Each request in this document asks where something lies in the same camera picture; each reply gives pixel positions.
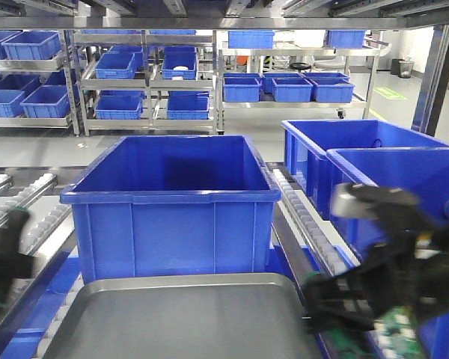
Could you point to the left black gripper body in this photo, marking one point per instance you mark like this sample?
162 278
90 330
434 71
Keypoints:
3 254

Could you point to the stainless steel shelf rack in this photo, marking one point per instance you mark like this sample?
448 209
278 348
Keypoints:
255 15

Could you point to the blue bin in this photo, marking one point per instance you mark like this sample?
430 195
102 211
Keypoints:
422 171
307 142

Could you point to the blue bin before tray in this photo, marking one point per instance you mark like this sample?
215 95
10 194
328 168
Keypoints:
173 205

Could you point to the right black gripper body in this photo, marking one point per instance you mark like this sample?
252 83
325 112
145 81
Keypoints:
412 270

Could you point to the grey metal tray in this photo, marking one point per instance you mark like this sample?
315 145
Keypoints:
250 315

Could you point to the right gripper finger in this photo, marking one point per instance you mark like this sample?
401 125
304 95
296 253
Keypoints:
391 209
375 290

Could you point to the blue bin right rear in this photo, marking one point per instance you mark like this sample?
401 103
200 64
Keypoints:
307 142

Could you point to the blue bin right front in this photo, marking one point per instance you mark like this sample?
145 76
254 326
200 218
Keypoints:
422 171

